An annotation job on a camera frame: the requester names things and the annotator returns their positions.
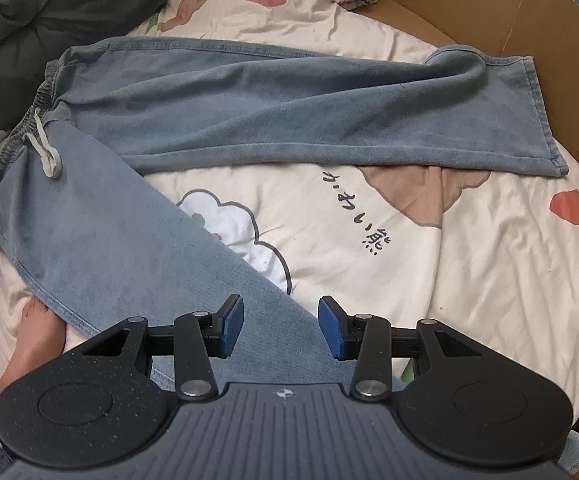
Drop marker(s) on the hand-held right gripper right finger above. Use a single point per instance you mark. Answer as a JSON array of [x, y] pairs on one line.
[[332, 330]]

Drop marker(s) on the person's foot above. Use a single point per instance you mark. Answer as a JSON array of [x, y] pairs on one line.
[[34, 340]]

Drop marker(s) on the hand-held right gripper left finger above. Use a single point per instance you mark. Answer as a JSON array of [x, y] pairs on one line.
[[232, 325]]

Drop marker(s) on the cream bear print blanket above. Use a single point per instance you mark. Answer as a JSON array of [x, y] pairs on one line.
[[369, 285]]

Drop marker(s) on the blue denim jeans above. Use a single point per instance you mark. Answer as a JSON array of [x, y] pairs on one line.
[[119, 220]]

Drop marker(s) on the dark grey duvet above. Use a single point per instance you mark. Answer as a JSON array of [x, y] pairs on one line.
[[44, 10]]

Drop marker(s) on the brown cardboard box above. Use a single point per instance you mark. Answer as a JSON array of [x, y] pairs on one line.
[[519, 20]]

